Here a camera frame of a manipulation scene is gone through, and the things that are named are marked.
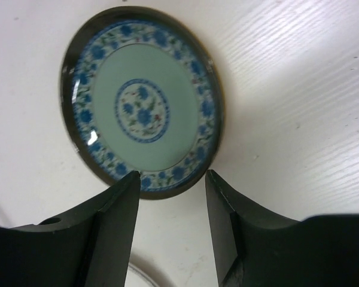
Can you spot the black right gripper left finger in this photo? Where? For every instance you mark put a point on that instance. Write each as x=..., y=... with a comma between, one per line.
x=88, y=245

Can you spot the blue floral green plate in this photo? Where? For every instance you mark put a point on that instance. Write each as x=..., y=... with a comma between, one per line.
x=139, y=92

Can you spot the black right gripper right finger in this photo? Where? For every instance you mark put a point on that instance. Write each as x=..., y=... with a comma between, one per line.
x=254, y=246

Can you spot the white plate green text rim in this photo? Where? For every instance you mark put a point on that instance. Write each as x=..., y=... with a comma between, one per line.
x=145, y=272

